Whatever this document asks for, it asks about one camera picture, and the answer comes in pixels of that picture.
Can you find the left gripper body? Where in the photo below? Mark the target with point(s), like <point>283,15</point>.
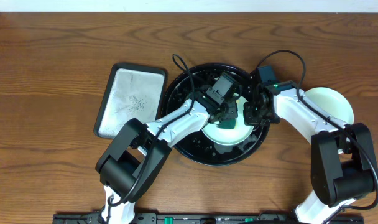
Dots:
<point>225,112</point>

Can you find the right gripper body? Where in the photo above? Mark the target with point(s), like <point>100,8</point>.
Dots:
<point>260,117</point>

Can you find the green yellow sponge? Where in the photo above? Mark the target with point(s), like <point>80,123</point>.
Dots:
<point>228,124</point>

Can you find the light green plate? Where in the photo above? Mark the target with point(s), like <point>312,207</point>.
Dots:
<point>229,137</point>
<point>332,102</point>

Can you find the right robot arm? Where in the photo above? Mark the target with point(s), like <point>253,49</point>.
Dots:
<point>343,162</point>

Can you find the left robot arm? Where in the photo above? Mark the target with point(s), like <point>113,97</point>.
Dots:
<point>132,161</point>

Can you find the black round tray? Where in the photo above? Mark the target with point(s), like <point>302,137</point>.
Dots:
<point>196,146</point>

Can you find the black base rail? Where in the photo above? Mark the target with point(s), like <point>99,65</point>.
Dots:
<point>153,218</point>

